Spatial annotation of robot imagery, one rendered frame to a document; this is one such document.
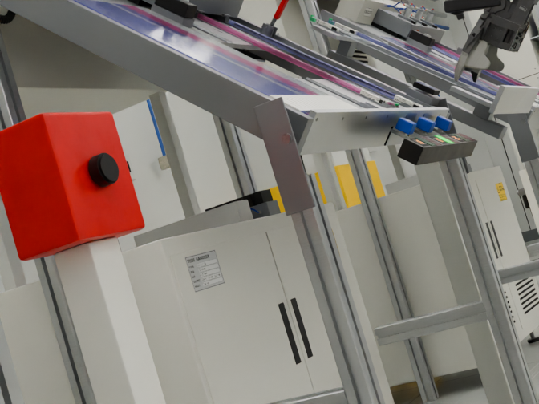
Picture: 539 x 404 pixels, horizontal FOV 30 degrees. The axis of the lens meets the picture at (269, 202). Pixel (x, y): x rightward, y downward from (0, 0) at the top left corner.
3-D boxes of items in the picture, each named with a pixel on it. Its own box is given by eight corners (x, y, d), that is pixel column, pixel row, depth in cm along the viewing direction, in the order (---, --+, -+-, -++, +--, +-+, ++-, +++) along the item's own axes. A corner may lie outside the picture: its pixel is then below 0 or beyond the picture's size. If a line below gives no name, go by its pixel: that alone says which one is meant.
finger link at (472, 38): (468, 50, 192) (491, 14, 194) (461, 46, 192) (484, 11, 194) (469, 62, 196) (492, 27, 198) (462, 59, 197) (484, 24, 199)
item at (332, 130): (435, 140, 213) (449, 109, 211) (300, 155, 154) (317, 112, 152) (431, 138, 213) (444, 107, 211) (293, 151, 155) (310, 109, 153)
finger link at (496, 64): (494, 90, 204) (504, 53, 198) (468, 79, 207) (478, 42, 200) (501, 83, 206) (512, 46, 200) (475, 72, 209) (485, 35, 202)
